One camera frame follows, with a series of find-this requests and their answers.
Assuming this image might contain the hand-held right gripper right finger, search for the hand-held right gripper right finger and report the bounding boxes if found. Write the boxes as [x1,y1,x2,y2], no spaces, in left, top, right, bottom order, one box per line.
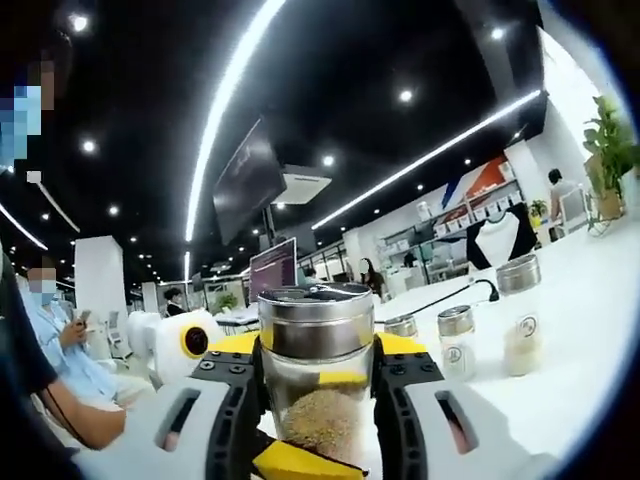
[369,332,544,480]

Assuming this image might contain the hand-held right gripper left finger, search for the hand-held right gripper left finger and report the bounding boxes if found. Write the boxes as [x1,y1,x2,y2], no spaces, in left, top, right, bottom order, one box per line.
[82,333,266,480]

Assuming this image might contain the tall seasoning bottle brown contents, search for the tall seasoning bottle brown contents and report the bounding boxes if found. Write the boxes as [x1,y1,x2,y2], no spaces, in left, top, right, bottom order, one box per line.
[256,282,376,464]

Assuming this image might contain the small glass seasoning bottle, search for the small glass seasoning bottle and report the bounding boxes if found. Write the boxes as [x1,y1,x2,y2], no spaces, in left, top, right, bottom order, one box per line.
[437,304,477,382]
[383,314,419,339]

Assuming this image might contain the tall seasoning bottle white contents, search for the tall seasoning bottle white contents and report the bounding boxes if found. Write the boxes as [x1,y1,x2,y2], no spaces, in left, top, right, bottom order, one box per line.
[496,253,545,378]

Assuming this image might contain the open silver laptop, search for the open silver laptop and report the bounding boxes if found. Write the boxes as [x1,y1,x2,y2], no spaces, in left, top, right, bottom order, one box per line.
[219,237,299,326]

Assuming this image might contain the person's torso dark shirt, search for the person's torso dark shirt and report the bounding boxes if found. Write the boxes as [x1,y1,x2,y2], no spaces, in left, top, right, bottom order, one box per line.
[0,239,56,401]

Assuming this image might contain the storage shelf with white boxes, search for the storage shelf with white boxes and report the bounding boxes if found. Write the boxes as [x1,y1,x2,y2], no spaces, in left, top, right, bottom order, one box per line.
[374,192,526,291]

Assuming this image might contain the hanging black monitor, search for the hanging black monitor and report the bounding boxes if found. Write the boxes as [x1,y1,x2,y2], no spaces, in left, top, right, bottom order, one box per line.
[212,115,287,246]

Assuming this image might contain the white ceiling air conditioner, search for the white ceiling air conditioner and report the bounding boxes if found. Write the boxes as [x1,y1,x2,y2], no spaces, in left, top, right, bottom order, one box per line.
[272,163,334,206]

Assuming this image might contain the long ceiling light strip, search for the long ceiling light strip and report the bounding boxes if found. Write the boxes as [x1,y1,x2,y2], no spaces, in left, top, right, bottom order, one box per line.
[310,89,542,231]
[184,0,286,244]

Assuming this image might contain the white office chair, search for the white office chair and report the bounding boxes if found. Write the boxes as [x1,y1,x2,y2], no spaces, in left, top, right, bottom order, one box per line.
[558,187,589,236]

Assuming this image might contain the cardboard box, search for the cardboard box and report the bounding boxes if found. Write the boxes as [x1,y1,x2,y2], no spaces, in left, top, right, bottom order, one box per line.
[584,153,625,220]

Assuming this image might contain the large green potted plant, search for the large green potted plant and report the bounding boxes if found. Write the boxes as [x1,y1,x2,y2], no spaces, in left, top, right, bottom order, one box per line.
[582,94,640,236]

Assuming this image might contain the black wearable device cable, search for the black wearable device cable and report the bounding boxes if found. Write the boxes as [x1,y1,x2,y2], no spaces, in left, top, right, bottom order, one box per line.
[47,384,81,436]

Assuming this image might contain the black power cable with plug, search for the black power cable with plug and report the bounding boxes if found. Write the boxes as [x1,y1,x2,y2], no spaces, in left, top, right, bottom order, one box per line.
[374,278,501,326]

